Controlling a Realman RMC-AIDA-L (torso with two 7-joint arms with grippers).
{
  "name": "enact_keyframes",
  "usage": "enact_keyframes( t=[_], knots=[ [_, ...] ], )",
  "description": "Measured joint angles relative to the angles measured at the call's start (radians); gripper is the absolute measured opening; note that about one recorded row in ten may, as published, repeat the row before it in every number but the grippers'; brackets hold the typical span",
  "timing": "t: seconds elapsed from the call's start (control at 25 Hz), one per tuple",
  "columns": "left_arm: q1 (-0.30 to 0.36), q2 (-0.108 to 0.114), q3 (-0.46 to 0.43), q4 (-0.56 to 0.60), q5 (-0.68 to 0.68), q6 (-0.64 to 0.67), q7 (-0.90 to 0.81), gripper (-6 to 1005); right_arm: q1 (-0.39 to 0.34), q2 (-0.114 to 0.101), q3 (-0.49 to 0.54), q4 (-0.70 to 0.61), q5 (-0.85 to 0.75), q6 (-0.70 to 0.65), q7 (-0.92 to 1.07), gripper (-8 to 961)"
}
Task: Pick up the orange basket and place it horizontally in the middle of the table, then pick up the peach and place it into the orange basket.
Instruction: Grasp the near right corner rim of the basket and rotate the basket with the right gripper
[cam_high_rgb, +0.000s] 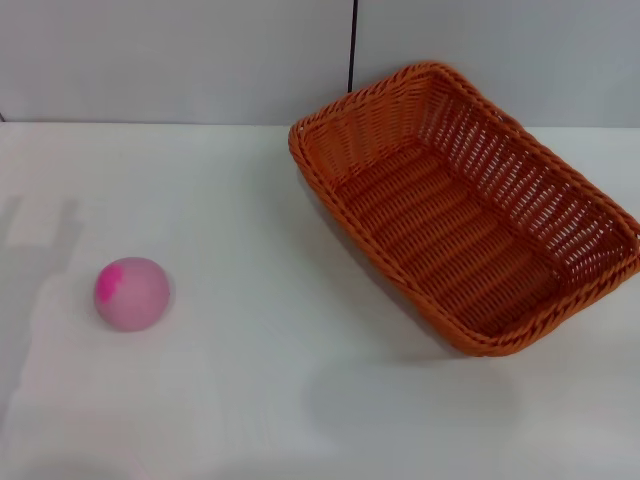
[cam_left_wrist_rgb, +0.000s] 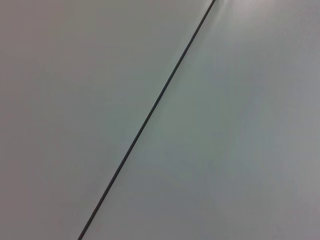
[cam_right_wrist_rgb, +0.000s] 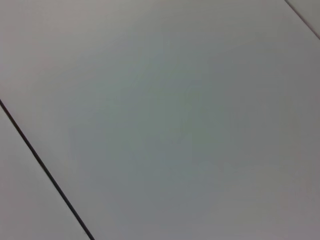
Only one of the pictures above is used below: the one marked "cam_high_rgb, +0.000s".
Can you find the pink soft ball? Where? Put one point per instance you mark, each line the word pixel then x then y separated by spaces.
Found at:
pixel 137 297

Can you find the orange woven plastic basket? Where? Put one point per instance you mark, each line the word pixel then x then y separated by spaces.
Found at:
pixel 450 225

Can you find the black vertical wall strip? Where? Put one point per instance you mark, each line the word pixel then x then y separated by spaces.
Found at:
pixel 353 45

